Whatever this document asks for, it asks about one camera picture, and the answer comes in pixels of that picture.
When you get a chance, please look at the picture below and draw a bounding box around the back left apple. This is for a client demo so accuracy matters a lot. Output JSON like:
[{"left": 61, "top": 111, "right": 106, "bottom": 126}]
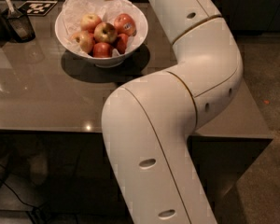
[{"left": 80, "top": 13, "right": 102, "bottom": 33}]

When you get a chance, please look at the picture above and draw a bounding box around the right red apple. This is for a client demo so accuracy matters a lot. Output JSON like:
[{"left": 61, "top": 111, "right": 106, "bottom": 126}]
[{"left": 115, "top": 34, "right": 129, "bottom": 54}]

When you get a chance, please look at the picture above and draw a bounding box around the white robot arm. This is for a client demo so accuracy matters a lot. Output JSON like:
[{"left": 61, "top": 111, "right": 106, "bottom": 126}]
[{"left": 102, "top": 0, "right": 243, "bottom": 224}]

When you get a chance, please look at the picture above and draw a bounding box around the front center red apple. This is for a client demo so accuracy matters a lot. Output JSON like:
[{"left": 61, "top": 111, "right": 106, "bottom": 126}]
[{"left": 92, "top": 42, "right": 113, "bottom": 58}]

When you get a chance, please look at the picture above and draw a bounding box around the yellow-red apple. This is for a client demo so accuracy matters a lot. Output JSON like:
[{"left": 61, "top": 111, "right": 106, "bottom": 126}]
[{"left": 94, "top": 22, "right": 118, "bottom": 44}]

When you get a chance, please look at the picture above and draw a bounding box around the front left apple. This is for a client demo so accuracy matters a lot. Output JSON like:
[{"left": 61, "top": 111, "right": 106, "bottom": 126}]
[{"left": 71, "top": 31, "right": 95, "bottom": 53}]

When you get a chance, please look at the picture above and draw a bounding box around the black floor cable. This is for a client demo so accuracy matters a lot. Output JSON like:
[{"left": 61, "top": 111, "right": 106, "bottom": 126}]
[{"left": 0, "top": 159, "right": 82, "bottom": 224}]

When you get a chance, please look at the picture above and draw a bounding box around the apple with sticker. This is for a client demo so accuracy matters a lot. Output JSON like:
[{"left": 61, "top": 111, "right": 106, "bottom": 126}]
[{"left": 114, "top": 13, "right": 136, "bottom": 36}]

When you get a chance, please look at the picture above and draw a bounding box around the black white fiducial marker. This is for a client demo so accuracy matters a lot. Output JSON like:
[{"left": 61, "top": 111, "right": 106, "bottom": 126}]
[{"left": 20, "top": 1, "right": 57, "bottom": 16}]

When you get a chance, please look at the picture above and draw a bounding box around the black cup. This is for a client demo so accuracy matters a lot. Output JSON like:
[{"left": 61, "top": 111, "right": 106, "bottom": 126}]
[{"left": 3, "top": 9, "right": 35, "bottom": 43}]

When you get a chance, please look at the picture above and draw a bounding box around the red apple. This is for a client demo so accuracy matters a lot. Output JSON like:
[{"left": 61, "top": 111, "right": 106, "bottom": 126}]
[
  {"left": 92, "top": 42, "right": 113, "bottom": 58},
  {"left": 115, "top": 34, "right": 129, "bottom": 54}
]

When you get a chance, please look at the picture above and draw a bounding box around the white ceramic bowl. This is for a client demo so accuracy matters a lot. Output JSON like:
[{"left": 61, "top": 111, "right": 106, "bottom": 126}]
[{"left": 54, "top": 0, "right": 149, "bottom": 69}]

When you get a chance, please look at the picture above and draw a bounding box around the white crumpled paper liner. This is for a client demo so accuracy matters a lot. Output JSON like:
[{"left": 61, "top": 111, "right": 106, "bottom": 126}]
[{"left": 55, "top": 0, "right": 148, "bottom": 59}]

